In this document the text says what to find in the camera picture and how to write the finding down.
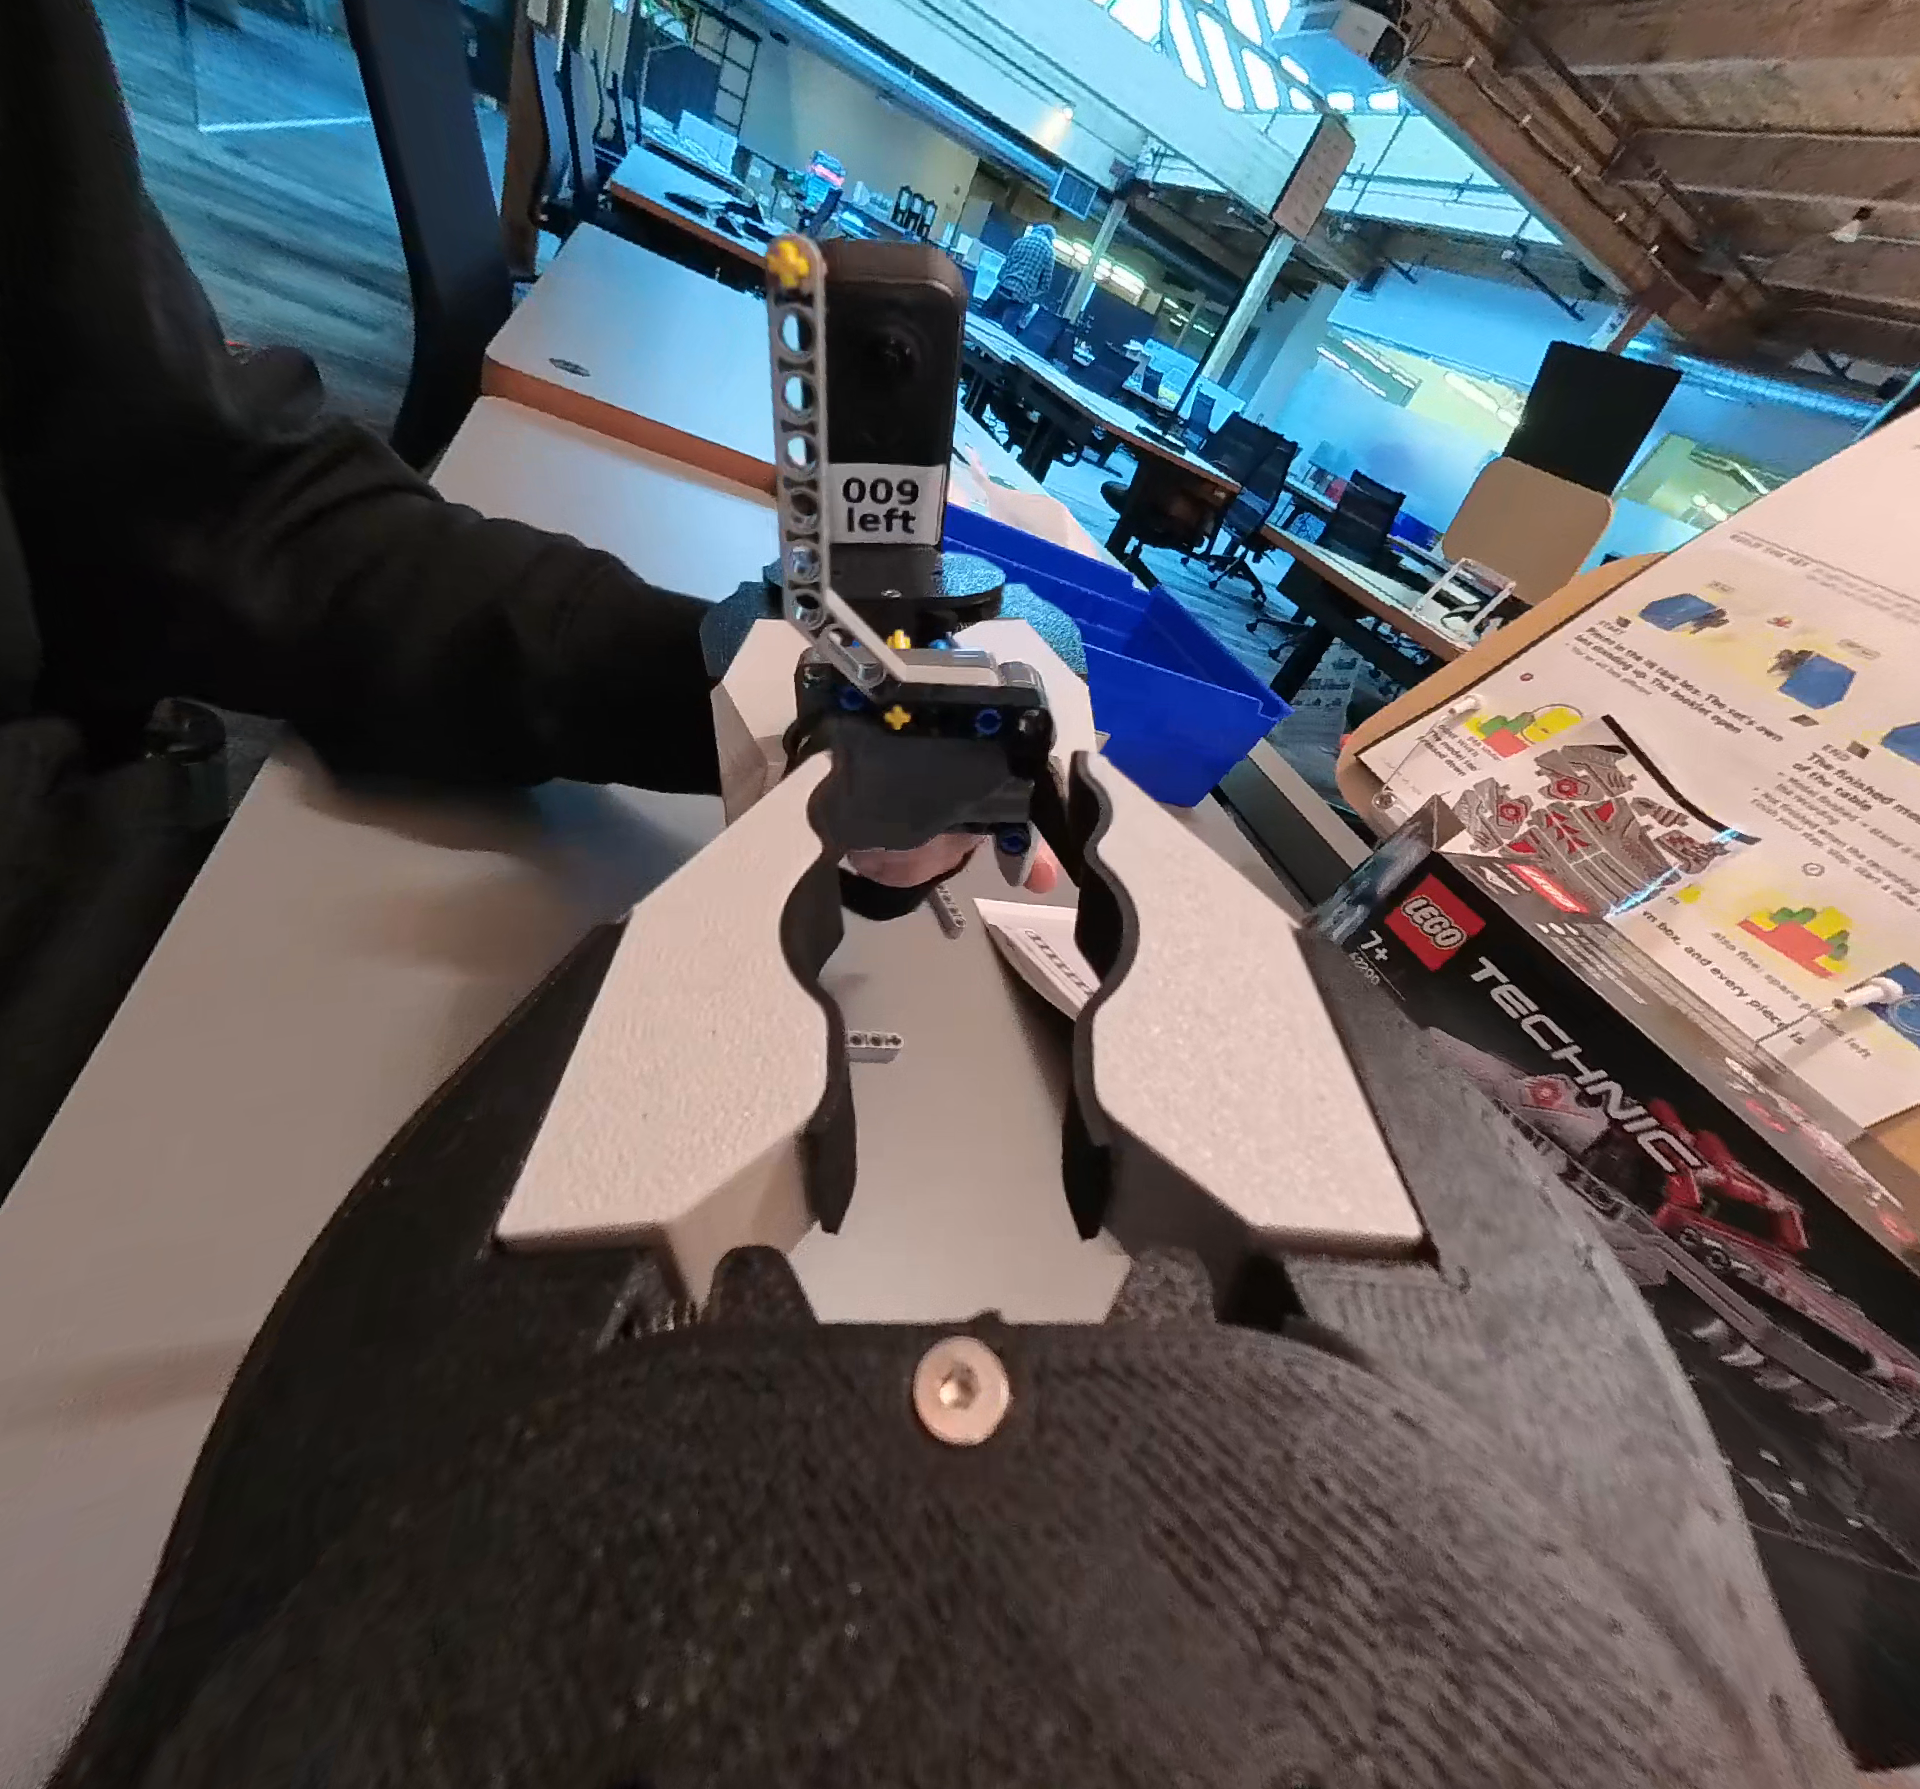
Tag black partition panel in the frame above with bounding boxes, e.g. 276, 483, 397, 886
1499, 341, 1683, 502

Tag ceiling mounted unit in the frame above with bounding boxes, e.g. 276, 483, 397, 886
1272, 0, 1413, 78

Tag person's black jacket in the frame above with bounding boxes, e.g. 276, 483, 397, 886
0, 0, 354, 1192

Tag black office chair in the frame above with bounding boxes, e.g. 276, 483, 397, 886
1314, 467, 1407, 563
1104, 414, 1301, 595
328, 0, 520, 473

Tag dark toy set box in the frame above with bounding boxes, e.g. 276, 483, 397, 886
1301, 829, 1920, 1769

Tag grey toy brick assembly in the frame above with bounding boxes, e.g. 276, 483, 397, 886
760, 234, 1053, 845

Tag open instruction booklet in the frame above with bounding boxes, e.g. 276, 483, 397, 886
976, 900, 1120, 1026

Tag white table with wooden edge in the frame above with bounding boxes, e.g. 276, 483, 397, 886
481, 222, 1086, 563

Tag hanging sign board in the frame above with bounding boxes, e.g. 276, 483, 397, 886
1272, 113, 1361, 241

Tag person's left forearm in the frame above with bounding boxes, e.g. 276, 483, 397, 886
193, 415, 732, 796

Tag blue plastic bin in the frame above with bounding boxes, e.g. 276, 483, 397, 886
941, 507, 1159, 623
1072, 586, 1294, 810

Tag person's left hand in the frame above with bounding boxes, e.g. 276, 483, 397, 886
840, 829, 1060, 910

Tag white desk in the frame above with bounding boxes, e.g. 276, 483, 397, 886
0, 398, 1313, 1789

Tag printed instruction sheet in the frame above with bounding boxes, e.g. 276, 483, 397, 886
1357, 414, 1920, 1140

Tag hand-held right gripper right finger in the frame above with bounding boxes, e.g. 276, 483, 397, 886
1053, 752, 1426, 1320

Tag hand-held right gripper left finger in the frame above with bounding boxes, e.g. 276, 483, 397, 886
494, 752, 858, 1320

